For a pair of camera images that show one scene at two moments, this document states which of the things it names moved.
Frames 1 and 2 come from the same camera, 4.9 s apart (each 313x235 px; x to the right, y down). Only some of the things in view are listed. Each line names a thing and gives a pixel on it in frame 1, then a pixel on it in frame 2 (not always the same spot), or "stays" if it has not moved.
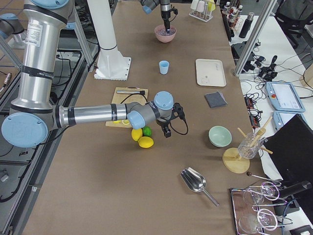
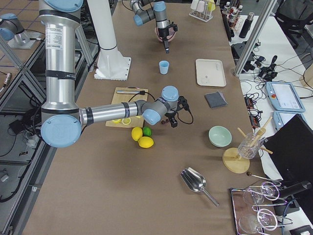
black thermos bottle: [245, 25] stays
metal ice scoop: [196, 182] stays
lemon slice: [125, 122] stays
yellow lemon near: [145, 142] stays
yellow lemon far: [136, 134] stays
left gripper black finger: [167, 26] → [166, 43]
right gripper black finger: [167, 131] → [173, 121]
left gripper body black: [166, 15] → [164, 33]
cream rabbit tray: [210, 72] stays
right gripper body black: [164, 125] → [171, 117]
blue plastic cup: [164, 66] stays
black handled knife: [143, 92] stays
